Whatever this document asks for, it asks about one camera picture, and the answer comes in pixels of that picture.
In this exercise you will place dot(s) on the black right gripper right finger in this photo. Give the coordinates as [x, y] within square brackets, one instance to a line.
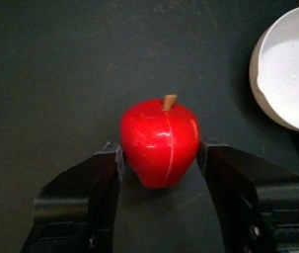
[260, 201]

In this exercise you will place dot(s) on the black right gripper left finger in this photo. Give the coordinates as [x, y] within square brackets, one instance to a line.
[74, 201]

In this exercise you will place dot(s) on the red toy apple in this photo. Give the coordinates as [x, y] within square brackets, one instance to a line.
[159, 145]

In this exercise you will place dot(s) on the white bowl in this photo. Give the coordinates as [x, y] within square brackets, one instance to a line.
[287, 72]

